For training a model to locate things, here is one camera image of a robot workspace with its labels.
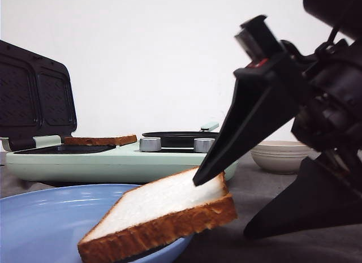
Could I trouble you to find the beige ribbed bowl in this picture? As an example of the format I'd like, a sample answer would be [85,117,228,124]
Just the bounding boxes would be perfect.
[251,141,311,174]

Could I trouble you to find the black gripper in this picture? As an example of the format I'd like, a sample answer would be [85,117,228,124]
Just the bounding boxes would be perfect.
[193,38,361,186]

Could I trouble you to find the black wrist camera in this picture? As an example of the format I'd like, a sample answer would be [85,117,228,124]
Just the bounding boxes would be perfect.
[234,15,285,66]

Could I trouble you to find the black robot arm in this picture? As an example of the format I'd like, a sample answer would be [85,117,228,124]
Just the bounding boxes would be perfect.
[193,0,361,239]

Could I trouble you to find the black frying pan green handle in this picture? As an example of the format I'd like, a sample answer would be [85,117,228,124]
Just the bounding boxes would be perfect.
[142,122,219,148]

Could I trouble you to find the breakfast maker hinged lid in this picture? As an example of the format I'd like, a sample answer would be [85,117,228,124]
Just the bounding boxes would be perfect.
[1,41,77,152]

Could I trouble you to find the toast slice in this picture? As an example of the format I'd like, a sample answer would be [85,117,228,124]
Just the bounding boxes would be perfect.
[63,135,137,146]
[77,167,238,262]

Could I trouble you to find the mint green breakfast maker base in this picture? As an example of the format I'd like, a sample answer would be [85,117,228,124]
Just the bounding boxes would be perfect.
[5,135,239,189]

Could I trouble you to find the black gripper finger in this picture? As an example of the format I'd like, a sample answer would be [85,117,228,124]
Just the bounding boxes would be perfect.
[244,157,361,239]

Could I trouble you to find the left silver knob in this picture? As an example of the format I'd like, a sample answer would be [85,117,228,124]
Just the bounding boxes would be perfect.
[139,137,162,152]

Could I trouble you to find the blue plastic plate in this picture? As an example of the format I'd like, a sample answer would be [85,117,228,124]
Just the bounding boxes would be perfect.
[0,183,196,263]

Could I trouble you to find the right silver knob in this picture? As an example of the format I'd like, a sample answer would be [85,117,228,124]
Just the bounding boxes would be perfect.
[193,137,215,153]

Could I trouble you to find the silver knob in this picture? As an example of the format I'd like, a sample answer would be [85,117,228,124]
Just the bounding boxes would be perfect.
[139,137,162,152]
[193,137,215,153]

